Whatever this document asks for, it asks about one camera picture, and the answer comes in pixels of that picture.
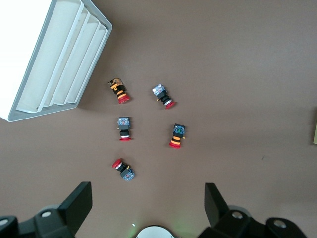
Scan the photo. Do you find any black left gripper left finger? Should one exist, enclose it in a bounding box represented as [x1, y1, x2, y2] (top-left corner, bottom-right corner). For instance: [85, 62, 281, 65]
[18, 182, 93, 238]

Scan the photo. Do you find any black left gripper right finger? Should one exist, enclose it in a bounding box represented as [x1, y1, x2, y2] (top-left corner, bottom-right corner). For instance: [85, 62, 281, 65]
[198, 182, 268, 238]

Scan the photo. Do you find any red mushroom button blue block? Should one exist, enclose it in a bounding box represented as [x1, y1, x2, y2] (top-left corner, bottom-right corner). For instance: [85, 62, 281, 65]
[151, 83, 178, 110]
[116, 116, 134, 142]
[111, 158, 136, 183]

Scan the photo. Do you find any red button orange striped black block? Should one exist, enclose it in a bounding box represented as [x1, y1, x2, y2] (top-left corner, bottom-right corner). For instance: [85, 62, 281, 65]
[169, 123, 188, 149]

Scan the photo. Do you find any white slotted storage rack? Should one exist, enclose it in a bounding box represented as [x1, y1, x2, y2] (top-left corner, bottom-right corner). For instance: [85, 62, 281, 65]
[0, 0, 113, 123]

